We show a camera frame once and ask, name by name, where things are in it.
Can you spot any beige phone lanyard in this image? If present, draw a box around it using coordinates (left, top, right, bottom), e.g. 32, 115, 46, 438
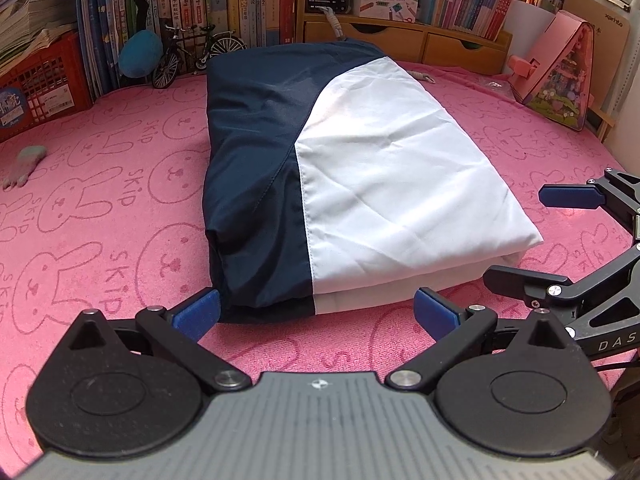
320, 6, 437, 84

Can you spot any pink triangular miniature house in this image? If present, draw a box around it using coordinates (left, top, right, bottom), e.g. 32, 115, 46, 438
507, 10, 596, 132

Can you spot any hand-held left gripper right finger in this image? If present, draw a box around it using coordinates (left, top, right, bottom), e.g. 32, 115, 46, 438
387, 287, 577, 394

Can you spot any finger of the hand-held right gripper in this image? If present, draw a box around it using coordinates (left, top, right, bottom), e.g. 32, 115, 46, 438
482, 265, 582, 307
539, 183, 609, 209

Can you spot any red plastic crate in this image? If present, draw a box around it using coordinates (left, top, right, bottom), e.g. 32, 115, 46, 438
0, 30, 96, 143

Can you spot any pink rabbit print blanket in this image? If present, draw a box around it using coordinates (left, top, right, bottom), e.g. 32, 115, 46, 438
0, 57, 640, 461

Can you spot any stack of paper workbooks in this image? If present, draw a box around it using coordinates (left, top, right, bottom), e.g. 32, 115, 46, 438
0, 0, 81, 78

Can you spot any blue plush ball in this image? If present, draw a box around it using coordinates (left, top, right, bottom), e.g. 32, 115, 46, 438
120, 30, 165, 79

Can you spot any black model bicycle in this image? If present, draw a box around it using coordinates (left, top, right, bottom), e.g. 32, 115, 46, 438
151, 24, 249, 90

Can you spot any wooden drawer organiser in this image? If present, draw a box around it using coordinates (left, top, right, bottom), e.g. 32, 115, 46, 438
295, 0, 514, 76

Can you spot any white pen holder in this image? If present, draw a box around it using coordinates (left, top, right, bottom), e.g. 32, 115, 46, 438
502, 0, 560, 58

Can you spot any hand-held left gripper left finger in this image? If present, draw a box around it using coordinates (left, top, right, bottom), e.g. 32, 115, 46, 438
66, 287, 253, 394

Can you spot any navy and white jacket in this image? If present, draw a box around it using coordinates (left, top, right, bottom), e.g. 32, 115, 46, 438
202, 40, 545, 324

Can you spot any small grey cloth toy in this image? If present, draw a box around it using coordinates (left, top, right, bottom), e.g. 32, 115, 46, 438
1, 145, 48, 191

